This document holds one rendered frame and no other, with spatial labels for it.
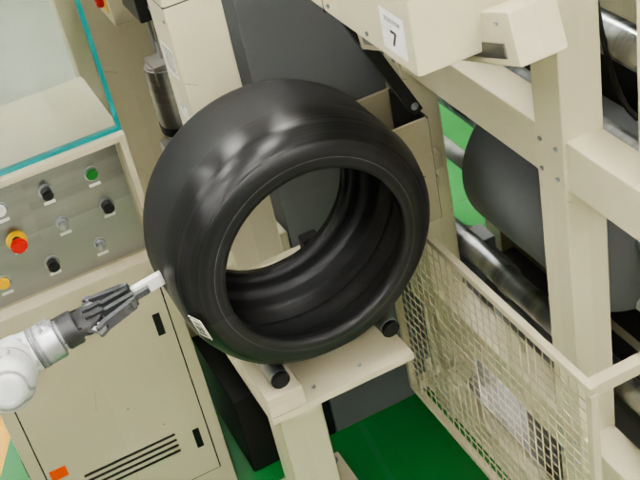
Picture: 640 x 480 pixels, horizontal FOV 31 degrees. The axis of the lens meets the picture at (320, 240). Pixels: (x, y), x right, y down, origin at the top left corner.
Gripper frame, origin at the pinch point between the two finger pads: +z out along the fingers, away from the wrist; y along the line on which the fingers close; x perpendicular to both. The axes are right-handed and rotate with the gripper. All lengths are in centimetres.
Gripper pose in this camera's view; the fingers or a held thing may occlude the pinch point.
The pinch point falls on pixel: (148, 285)
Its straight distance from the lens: 239.4
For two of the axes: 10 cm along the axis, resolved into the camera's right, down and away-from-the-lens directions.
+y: -4.3, -4.7, 7.7
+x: 3.0, 7.3, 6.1
